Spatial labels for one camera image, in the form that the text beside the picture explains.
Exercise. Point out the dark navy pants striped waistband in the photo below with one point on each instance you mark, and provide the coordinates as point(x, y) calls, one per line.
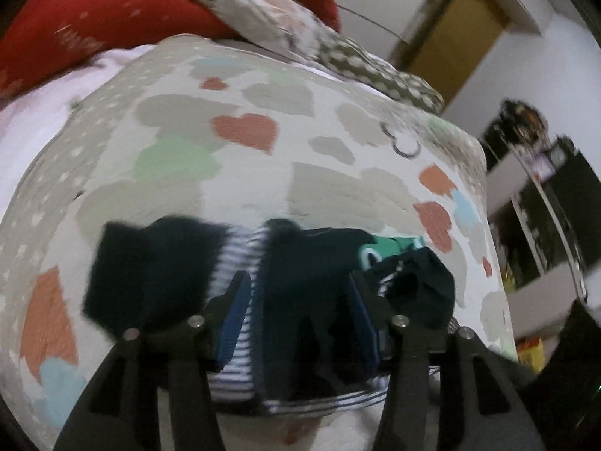
point(300, 282)

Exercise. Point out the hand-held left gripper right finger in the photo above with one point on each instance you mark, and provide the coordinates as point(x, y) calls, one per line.
point(365, 333)

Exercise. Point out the yellow box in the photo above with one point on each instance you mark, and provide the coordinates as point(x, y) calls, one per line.
point(530, 354)

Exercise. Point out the white shelf unit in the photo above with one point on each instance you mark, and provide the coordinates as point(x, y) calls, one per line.
point(530, 225)

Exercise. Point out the dark round ornament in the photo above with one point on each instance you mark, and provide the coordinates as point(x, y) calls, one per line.
point(520, 120)

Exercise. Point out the red pillow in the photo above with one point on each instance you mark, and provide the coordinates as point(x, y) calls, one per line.
point(108, 23)

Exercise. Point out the pink bed sheet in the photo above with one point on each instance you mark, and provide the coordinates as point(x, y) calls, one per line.
point(33, 131)

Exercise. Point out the yellow wooden door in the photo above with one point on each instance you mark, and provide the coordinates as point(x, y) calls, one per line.
point(453, 37)

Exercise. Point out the dotted heart print pillow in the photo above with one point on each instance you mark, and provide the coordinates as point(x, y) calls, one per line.
point(305, 33)

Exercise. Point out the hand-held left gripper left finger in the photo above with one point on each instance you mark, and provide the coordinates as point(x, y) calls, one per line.
point(233, 312)

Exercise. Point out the heart print bed blanket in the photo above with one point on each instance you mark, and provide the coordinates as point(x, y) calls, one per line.
point(263, 164)

